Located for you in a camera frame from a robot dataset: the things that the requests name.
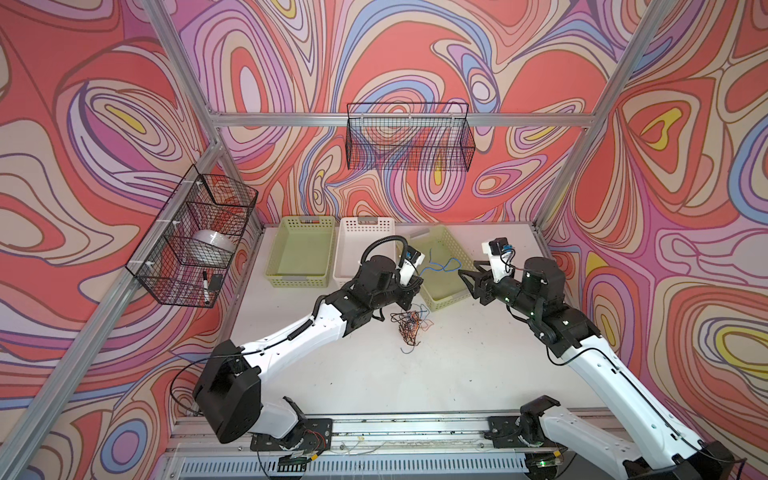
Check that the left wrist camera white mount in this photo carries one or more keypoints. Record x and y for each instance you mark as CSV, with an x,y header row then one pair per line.
x,y
409,269

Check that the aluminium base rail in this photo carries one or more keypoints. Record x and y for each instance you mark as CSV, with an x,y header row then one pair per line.
x,y
352,434

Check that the white plastic basket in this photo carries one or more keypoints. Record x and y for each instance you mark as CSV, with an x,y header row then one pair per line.
x,y
355,234

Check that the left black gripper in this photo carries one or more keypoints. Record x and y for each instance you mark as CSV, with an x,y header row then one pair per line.
x,y
410,292

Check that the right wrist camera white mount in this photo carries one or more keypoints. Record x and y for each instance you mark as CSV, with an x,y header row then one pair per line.
x,y
500,255

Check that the left green plastic basket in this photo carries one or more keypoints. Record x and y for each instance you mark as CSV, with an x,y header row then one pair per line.
x,y
302,252

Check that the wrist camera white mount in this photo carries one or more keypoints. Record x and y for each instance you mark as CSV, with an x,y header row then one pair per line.
x,y
500,255
409,269

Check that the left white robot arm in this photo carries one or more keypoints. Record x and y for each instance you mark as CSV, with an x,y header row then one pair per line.
x,y
230,389

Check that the green plastic basket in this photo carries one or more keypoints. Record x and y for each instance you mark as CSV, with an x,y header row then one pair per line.
x,y
302,252
444,257

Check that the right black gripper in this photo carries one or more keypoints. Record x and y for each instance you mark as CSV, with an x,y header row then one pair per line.
x,y
485,286

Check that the black wire basket left wall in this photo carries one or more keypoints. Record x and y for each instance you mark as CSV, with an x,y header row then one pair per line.
x,y
186,259

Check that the right green plastic basket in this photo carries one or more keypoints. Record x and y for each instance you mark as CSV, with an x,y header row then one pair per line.
x,y
444,257

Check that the black wire basket back wall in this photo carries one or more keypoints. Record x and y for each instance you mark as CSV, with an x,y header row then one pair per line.
x,y
409,136

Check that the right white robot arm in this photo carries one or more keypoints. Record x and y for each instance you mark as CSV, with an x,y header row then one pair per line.
x,y
659,446

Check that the black wire basket wall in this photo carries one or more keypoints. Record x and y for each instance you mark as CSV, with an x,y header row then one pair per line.
x,y
186,259
409,136

